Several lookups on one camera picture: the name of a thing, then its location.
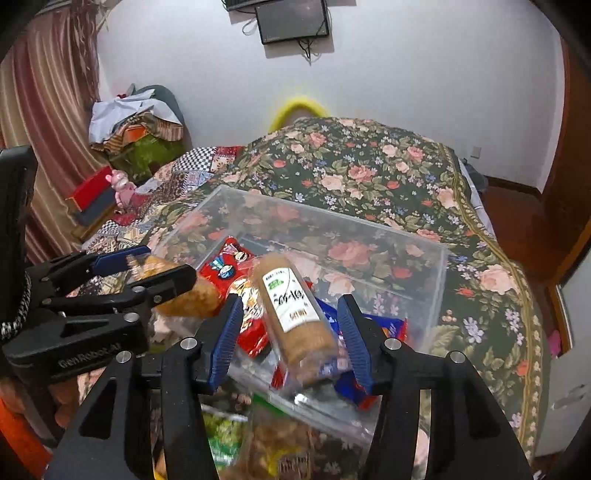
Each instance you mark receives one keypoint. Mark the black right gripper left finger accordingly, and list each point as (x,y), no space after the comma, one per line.
(109,438)

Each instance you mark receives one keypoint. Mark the red box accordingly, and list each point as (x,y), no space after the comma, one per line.
(92,198)

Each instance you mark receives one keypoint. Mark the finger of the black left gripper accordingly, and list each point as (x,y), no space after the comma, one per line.
(149,292)
(64,274)

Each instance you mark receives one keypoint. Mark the red snack packet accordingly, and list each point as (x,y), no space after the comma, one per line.
(228,269)

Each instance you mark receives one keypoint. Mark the yellow curved headboard tube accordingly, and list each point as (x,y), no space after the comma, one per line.
(294,108)

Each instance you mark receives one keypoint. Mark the brown cracker roll packet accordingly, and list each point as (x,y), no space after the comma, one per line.
(306,347)

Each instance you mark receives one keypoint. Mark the striped red curtain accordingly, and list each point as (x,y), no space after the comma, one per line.
(49,83)

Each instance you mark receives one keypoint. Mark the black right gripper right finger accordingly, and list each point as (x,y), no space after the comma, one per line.
(470,435)

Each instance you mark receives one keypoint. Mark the brown nut snack bag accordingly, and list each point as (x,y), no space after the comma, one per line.
(278,446)

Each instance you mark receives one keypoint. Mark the brown wooden door frame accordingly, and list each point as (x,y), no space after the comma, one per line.
(538,230)

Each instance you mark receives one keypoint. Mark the green pea snack packet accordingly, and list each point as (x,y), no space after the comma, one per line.
(225,432)

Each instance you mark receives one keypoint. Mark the clear plastic storage box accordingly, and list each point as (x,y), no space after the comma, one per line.
(390,273)

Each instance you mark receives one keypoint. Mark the pile of clothes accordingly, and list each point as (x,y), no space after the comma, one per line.
(139,132)

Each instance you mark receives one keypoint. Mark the pink plush toy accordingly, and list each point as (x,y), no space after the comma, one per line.
(123,188)

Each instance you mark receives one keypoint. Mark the patchwork checkered quilt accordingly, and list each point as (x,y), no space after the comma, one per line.
(157,198)

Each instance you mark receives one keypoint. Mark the floral dark green bedspread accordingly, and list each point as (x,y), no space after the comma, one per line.
(410,183)

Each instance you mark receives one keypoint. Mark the blue snack packet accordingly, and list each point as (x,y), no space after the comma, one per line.
(375,359)

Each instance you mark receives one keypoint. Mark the black wall monitor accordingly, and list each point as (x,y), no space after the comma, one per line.
(288,20)

